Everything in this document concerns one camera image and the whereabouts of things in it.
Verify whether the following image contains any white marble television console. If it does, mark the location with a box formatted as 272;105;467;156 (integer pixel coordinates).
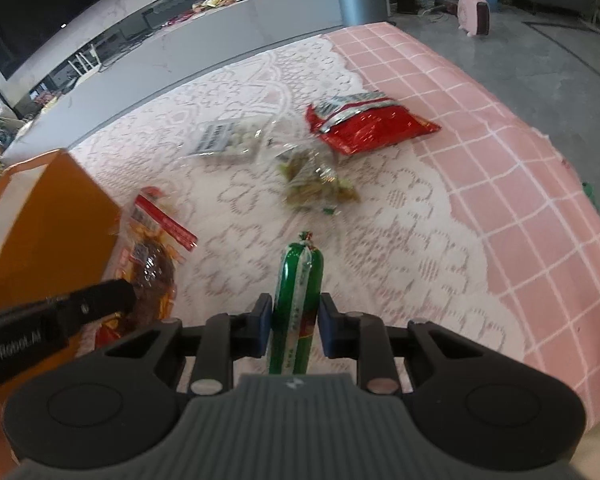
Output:
0;0;346;162

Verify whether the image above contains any clear packet of white beans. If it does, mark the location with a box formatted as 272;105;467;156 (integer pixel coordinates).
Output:
182;117;276;164

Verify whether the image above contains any black wall television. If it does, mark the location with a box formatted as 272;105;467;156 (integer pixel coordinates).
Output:
0;0;154;81

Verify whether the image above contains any white lace tablecloth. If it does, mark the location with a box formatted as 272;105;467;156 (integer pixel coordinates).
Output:
67;35;527;392

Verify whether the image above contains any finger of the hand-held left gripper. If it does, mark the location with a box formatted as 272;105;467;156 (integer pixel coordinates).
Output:
45;278;138;341

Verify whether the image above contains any clear packet of green olives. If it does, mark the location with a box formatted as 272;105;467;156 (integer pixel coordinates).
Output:
275;142;361;214

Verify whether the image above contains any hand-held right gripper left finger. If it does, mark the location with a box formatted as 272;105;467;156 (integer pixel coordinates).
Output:
105;292;274;396

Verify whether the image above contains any clear packet with red label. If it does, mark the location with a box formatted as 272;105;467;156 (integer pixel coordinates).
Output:
96;186;200;349

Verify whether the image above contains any red snack bag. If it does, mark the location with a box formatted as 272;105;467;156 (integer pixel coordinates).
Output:
306;91;442;156

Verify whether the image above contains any orange cardboard box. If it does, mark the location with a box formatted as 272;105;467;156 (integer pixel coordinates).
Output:
0;149;124;317

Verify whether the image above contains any pink checked tablecloth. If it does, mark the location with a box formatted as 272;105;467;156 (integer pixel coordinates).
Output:
322;21;600;413

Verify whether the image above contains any pink fan heater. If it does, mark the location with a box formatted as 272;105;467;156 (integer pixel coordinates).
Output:
456;0;494;38

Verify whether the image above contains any green sausage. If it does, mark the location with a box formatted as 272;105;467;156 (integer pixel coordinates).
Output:
268;230;326;376

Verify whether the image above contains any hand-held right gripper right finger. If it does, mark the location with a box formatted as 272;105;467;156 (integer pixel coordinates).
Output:
317;292;481;396

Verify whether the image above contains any white router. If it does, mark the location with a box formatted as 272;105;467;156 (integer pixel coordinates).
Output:
69;42;104;79

